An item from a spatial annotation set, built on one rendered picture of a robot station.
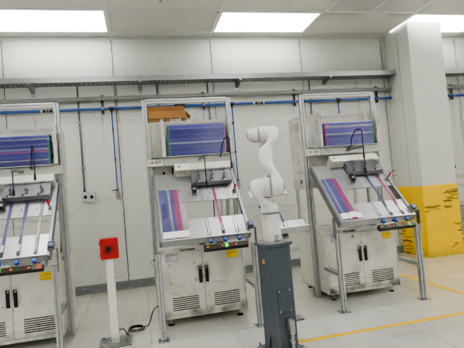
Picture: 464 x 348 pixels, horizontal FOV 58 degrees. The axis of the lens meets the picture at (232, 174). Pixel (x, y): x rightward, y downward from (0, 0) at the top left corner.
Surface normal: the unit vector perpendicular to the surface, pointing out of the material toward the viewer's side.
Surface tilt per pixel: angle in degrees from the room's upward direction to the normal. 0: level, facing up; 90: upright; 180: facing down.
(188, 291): 90
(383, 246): 90
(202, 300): 90
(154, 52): 90
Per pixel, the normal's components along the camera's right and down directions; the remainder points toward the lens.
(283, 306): 0.44, -0.07
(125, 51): 0.22, -0.05
